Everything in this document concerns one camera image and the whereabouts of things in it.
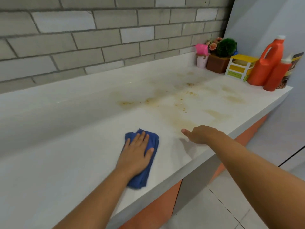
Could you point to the person's left hand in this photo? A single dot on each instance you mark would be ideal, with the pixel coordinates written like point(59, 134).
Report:
point(134, 157)

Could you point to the person's right hand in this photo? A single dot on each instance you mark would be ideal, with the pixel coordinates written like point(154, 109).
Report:
point(202, 134)

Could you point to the blue cloth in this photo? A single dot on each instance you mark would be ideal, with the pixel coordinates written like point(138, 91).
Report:
point(152, 140)

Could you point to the brown tissue box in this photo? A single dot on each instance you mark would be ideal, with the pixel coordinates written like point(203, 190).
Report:
point(218, 64)

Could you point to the pink metal bucket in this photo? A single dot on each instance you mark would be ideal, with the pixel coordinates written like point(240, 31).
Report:
point(202, 61)

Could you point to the yellow mini drawer organizer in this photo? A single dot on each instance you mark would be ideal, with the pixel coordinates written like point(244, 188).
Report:
point(240, 67)

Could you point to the orange plastic jug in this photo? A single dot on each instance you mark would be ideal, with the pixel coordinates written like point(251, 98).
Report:
point(264, 66)

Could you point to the red squeeze bottle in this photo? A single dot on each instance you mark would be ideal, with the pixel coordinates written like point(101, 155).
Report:
point(277, 75)

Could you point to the black coffee granules pouch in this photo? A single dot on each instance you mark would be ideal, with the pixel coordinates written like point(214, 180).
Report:
point(289, 71)

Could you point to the person's left forearm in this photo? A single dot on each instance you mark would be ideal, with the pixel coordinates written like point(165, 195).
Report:
point(95, 202)

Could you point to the person's right forearm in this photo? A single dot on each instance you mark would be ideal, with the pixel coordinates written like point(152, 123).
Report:
point(262, 178)

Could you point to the white countertop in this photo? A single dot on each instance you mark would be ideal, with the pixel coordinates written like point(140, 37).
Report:
point(71, 140)

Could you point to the orange cabinet front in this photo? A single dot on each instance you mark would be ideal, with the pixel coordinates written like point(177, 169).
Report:
point(152, 212)

